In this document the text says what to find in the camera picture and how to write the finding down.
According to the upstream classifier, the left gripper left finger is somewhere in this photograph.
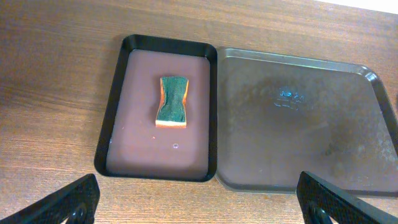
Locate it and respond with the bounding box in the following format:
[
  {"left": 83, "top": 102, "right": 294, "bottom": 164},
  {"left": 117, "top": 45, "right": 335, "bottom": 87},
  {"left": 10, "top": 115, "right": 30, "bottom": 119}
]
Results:
[{"left": 1, "top": 174, "right": 100, "bottom": 224}]

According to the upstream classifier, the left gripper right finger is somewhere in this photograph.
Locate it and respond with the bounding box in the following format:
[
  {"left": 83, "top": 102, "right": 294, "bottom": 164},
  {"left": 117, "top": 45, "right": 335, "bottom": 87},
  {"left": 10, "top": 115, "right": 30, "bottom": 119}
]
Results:
[{"left": 296, "top": 171, "right": 397, "bottom": 224}]

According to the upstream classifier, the orange green scrub sponge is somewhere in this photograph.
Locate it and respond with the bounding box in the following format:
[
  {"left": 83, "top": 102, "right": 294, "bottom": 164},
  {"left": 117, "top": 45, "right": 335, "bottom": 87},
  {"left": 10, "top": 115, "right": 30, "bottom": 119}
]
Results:
[{"left": 155, "top": 76, "right": 189, "bottom": 128}]

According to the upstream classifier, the small reddish brown tray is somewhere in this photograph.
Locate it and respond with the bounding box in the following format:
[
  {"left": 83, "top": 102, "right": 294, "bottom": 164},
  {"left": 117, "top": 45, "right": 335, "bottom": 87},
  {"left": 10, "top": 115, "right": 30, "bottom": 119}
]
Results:
[{"left": 94, "top": 34, "right": 218, "bottom": 182}]

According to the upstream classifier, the large dark brown tray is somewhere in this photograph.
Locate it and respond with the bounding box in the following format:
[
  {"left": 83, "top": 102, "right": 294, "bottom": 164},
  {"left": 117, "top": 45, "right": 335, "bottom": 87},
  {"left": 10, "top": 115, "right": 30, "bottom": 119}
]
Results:
[{"left": 216, "top": 48, "right": 397, "bottom": 197}]

